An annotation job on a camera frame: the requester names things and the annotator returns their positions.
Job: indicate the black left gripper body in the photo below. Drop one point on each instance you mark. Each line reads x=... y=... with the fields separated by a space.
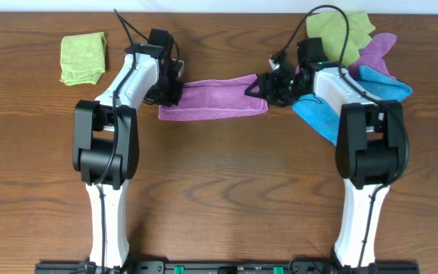
x=166 y=92

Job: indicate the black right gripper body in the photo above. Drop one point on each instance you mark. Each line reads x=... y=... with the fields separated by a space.
x=282 y=90

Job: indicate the purple cloth with label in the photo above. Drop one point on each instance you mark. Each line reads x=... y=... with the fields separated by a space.
x=214 y=99

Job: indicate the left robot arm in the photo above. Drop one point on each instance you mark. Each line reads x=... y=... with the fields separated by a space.
x=106 y=144

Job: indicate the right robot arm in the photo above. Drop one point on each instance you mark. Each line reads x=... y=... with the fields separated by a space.
x=371 y=150

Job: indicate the blue cloth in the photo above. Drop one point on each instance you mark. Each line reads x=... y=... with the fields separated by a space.
x=332 y=88

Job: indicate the olive green cloth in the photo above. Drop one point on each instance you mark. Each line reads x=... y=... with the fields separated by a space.
x=331 y=27

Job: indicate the folded green cloth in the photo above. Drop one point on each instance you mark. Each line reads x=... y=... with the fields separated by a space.
x=83 y=58

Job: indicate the purple cloth under pile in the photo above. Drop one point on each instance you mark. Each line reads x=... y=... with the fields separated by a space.
x=372 y=55

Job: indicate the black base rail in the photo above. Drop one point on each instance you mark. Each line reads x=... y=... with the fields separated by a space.
x=159 y=267

